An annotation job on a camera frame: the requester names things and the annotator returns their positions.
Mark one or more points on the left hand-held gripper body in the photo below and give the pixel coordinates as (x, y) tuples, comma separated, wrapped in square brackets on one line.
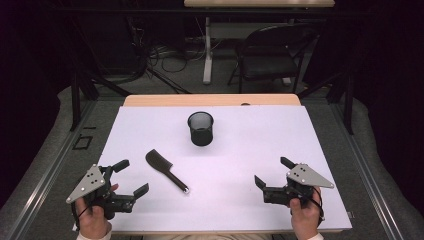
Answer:
[(87, 184)]

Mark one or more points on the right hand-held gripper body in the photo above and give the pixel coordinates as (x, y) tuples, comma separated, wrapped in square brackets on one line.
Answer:
[(305, 176)]

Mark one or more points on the black mesh pen cup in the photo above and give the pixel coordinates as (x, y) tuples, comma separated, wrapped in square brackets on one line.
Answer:
[(201, 136)]

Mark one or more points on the person's left hand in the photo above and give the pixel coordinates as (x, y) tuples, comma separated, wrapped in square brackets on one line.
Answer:
[(93, 223)]

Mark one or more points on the person's right hand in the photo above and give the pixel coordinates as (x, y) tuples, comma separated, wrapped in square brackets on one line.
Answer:
[(305, 221)]

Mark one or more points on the black metal stand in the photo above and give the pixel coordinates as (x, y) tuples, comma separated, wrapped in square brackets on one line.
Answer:
[(75, 100), (349, 106)]

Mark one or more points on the black tripod leg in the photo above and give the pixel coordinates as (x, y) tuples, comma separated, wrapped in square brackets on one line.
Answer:
[(168, 81)]

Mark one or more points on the black folding chair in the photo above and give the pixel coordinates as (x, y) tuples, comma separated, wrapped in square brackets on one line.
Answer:
[(270, 65)]

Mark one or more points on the black metal crossbar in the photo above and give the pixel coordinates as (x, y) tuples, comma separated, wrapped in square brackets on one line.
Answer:
[(133, 11)]

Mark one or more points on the metal floor rail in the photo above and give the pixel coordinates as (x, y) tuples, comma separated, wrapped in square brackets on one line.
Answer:
[(50, 173), (366, 173)]

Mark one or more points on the black floor socket frame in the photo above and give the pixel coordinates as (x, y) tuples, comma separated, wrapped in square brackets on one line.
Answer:
[(74, 142)]

